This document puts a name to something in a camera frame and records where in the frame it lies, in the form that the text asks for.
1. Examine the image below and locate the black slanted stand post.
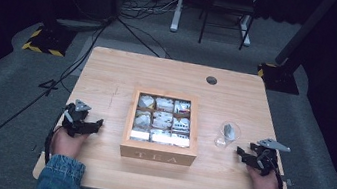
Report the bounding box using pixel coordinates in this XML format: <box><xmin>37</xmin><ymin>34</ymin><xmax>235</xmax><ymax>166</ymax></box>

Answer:
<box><xmin>274</xmin><ymin>0</ymin><xmax>337</xmax><ymax>74</ymax></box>

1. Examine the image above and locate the long black floor cable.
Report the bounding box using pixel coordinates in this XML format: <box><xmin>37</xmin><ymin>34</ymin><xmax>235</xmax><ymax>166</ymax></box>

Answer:
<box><xmin>0</xmin><ymin>2</ymin><xmax>115</xmax><ymax>189</ymax></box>

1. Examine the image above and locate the group of white tea bags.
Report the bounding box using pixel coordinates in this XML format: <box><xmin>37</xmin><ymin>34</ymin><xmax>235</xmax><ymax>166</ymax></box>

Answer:
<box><xmin>130</xmin><ymin>93</ymin><xmax>197</xmax><ymax>149</ymax></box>

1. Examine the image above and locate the yellow black striped stand base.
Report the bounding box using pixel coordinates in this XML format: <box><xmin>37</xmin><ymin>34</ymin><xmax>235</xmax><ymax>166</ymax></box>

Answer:
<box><xmin>20</xmin><ymin>22</ymin><xmax>78</xmax><ymax>60</ymax></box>
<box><xmin>254</xmin><ymin>61</ymin><xmax>304</xmax><ymax>96</ymax></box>

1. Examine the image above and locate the person's right hand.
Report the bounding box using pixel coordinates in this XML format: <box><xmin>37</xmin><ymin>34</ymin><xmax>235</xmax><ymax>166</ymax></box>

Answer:
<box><xmin>242</xmin><ymin>164</ymin><xmax>284</xmax><ymax>189</ymax></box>

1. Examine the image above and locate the clear plastic cup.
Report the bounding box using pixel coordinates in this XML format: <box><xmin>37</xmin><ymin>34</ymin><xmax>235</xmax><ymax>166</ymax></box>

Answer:
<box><xmin>213</xmin><ymin>119</ymin><xmax>243</xmax><ymax>152</ymax></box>

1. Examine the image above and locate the person's left hand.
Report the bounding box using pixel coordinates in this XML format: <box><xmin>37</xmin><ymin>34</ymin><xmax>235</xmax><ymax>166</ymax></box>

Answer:
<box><xmin>48</xmin><ymin>125</ymin><xmax>91</xmax><ymax>163</ymax></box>

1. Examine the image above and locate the grey tea bag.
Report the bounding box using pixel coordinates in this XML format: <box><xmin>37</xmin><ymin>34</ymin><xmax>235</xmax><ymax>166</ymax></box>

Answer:
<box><xmin>221</xmin><ymin>122</ymin><xmax>239</xmax><ymax>143</ymax></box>

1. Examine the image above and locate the round table grommet hole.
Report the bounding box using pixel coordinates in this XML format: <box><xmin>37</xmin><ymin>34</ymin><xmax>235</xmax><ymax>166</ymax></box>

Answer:
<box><xmin>205</xmin><ymin>75</ymin><xmax>219</xmax><ymax>87</ymax></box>

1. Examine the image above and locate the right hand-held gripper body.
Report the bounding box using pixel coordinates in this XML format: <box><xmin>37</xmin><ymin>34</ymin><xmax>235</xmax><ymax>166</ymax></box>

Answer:
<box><xmin>245</xmin><ymin>135</ymin><xmax>293</xmax><ymax>181</ymax></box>

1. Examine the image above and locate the wooden tea box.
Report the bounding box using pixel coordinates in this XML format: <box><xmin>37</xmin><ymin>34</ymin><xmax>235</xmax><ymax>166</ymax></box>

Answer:
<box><xmin>118</xmin><ymin>84</ymin><xmax>207</xmax><ymax>169</ymax></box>

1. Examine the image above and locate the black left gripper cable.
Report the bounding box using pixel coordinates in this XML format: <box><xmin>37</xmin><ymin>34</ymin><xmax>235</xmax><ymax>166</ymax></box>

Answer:
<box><xmin>41</xmin><ymin>100</ymin><xmax>70</xmax><ymax>167</ymax></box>

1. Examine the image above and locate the white desk leg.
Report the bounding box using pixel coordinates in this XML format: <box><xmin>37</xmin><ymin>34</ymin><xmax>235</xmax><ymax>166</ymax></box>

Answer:
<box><xmin>236</xmin><ymin>13</ymin><xmax>256</xmax><ymax>48</ymax></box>
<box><xmin>169</xmin><ymin>0</ymin><xmax>186</xmax><ymax>34</ymax></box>

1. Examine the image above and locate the bundle of floor cables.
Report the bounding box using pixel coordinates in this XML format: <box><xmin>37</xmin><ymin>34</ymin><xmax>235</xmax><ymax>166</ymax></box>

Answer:
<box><xmin>119</xmin><ymin>0</ymin><xmax>185</xmax><ymax>27</ymax></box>

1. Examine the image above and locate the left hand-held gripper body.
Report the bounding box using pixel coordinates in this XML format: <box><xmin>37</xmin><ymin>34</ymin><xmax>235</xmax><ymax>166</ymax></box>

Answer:
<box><xmin>59</xmin><ymin>96</ymin><xmax>94</xmax><ymax>141</ymax></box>

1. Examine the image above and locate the black metal chair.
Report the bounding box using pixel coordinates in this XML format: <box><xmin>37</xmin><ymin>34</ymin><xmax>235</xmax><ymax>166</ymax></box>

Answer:
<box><xmin>196</xmin><ymin>0</ymin><xmax>261</xmax><ymax>53</ymax></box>

